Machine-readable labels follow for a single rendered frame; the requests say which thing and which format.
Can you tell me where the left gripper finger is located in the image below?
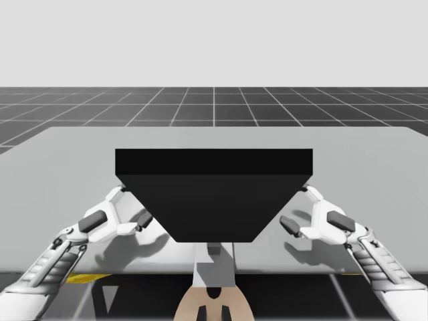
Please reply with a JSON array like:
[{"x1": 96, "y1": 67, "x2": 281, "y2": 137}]
[
  {"x1": 106, "y1": 185, "x2": 129, "y2": 203},
  {"x1": 116, "y1": 211, "x2": 154, "y2": 236}
]

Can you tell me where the black screen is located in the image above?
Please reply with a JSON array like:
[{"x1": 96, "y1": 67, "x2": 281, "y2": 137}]
[{"x1": 114, "y1": 148, "x2": 314, "y2": 243}]

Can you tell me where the tan robot part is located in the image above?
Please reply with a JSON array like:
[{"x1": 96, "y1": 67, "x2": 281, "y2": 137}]
[{"x1": 173, "y1": 286, "x2": 255, "y2": 321}]

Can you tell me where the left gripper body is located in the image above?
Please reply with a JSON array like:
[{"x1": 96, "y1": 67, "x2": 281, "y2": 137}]
[{"x1": 78, "y1": 199, "x2": 122, "y2": 244}]

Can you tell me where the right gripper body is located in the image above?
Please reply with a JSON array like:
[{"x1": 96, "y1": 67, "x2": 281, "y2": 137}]
[{"x1": 310, "y1": 199, "x2": 357, "y2": 245}]

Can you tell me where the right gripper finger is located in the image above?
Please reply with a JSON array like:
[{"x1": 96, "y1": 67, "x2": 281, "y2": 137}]
[
  {"x1": 300, "y1": 185, "x2": 323, "y2": 204},
  {"x1": 279, "y1": 215, "x2": 315, "y2": 239}
]

